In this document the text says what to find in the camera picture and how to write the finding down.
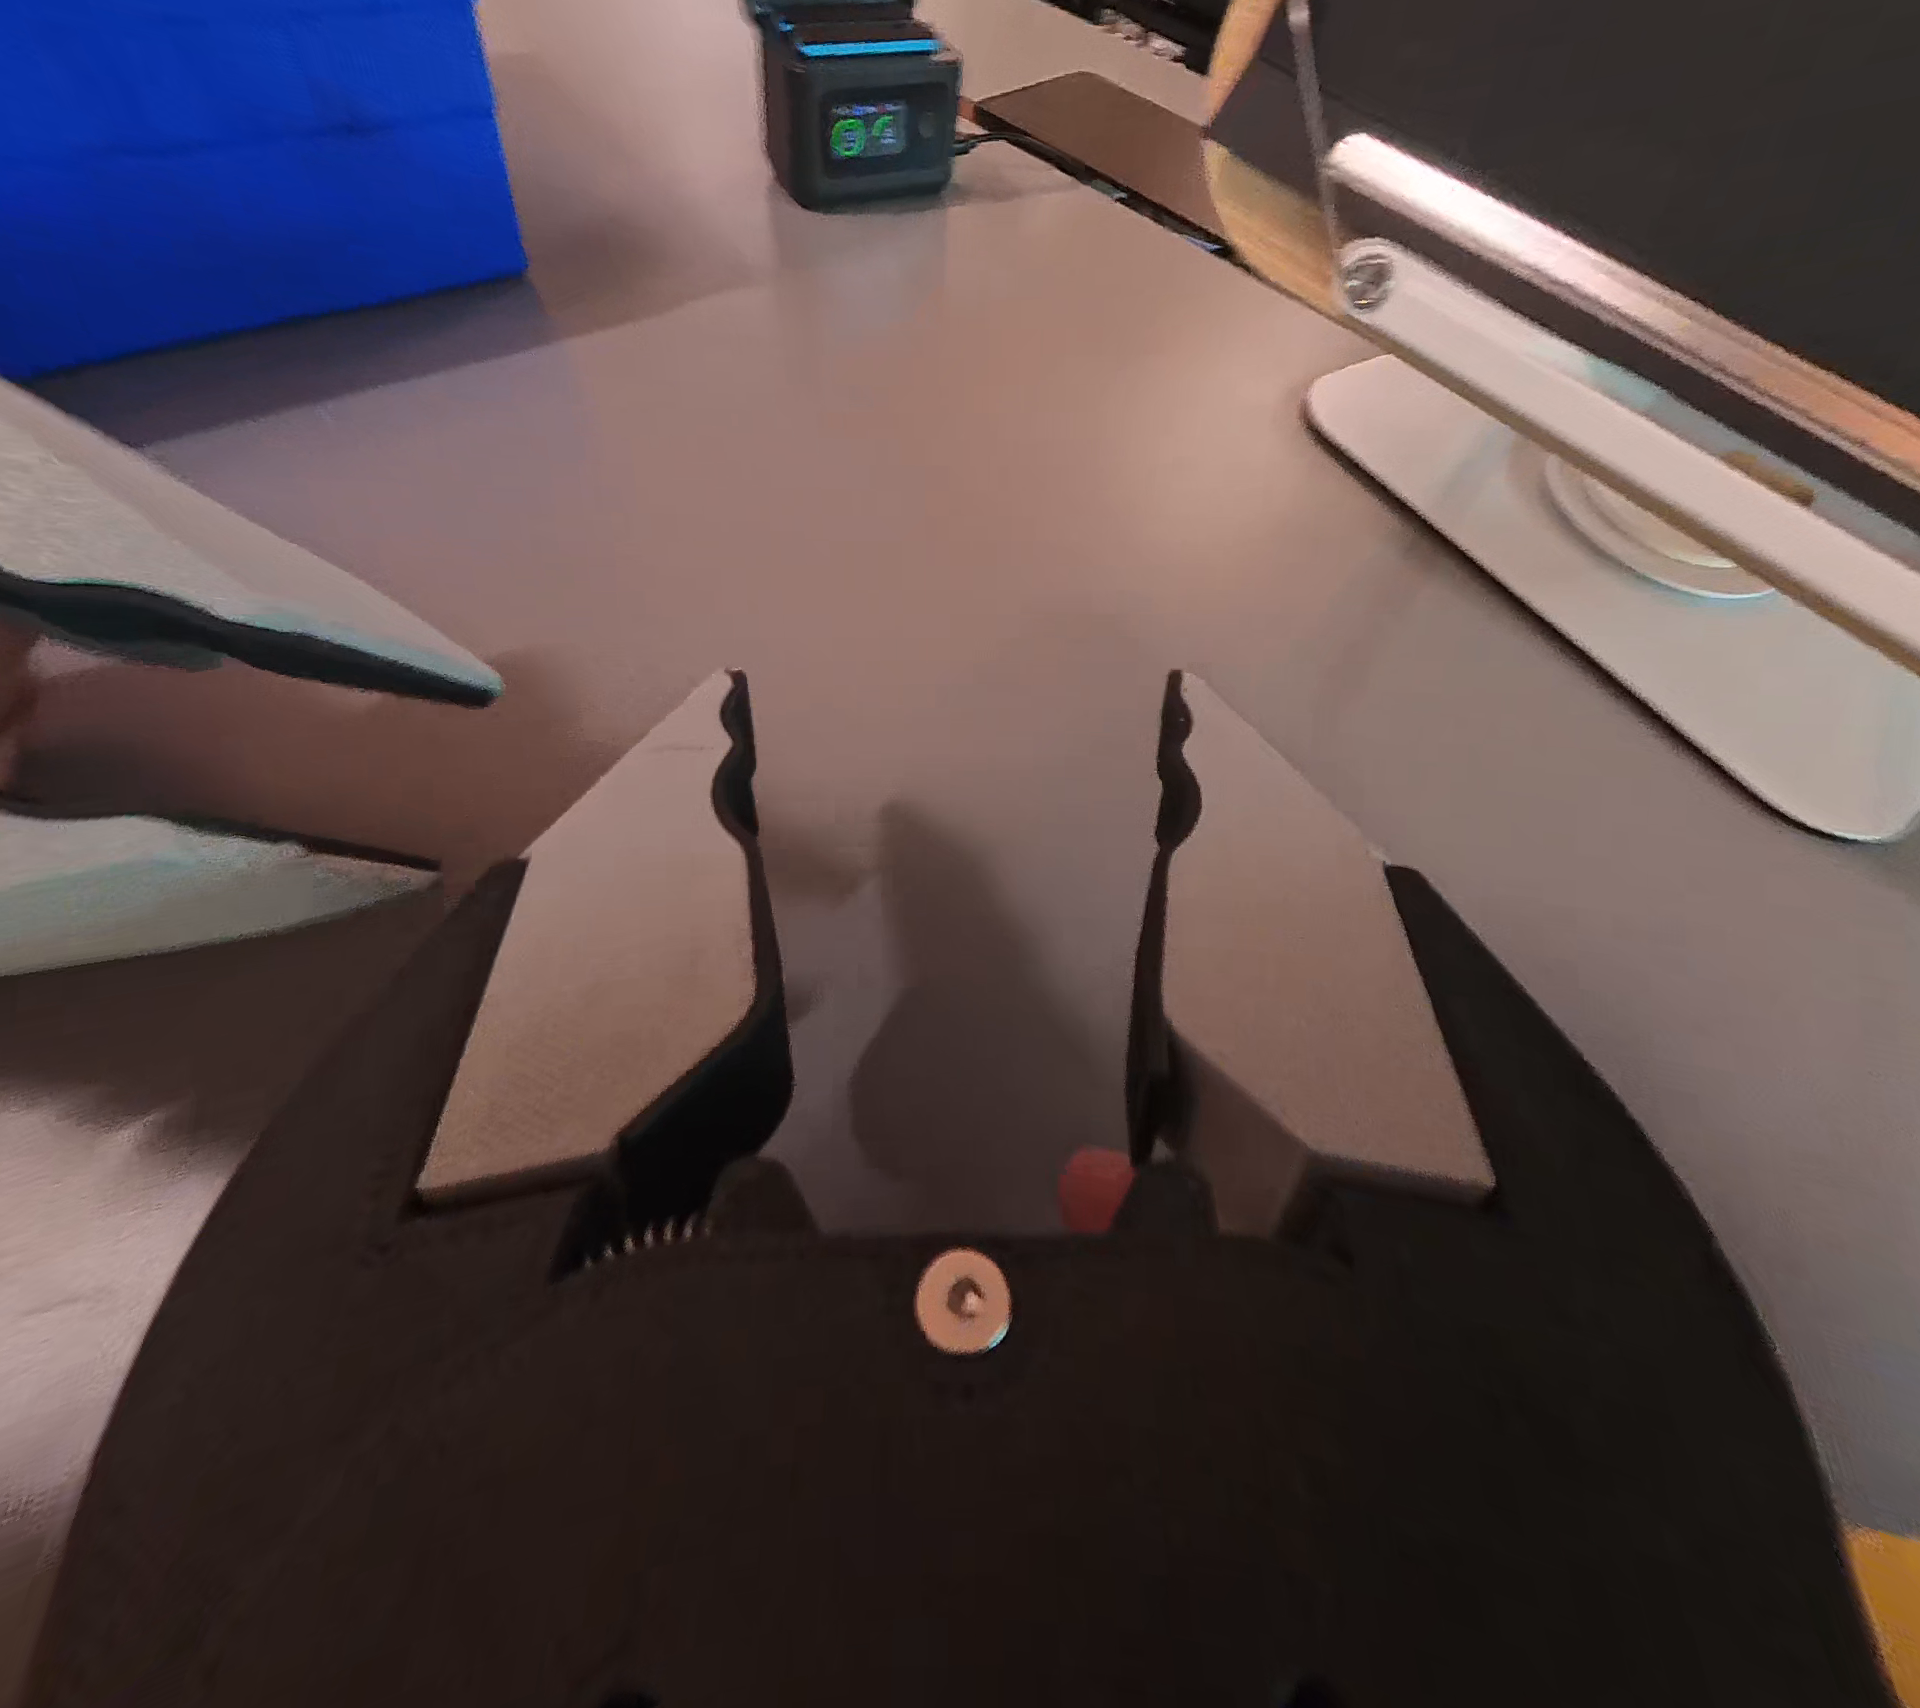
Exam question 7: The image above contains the blue plastic bin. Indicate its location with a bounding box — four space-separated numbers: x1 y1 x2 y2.
0 0 529 381

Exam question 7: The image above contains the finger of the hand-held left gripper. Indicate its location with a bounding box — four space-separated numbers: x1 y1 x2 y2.
0 802 446 981
0 374 504 710

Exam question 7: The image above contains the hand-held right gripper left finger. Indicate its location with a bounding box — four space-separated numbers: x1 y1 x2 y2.
414 672 795 1205

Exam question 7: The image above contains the black device case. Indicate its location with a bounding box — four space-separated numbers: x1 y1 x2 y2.
735 0 967 214

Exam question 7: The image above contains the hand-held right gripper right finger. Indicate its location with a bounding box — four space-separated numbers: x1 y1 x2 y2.
1130 672 1499 1235

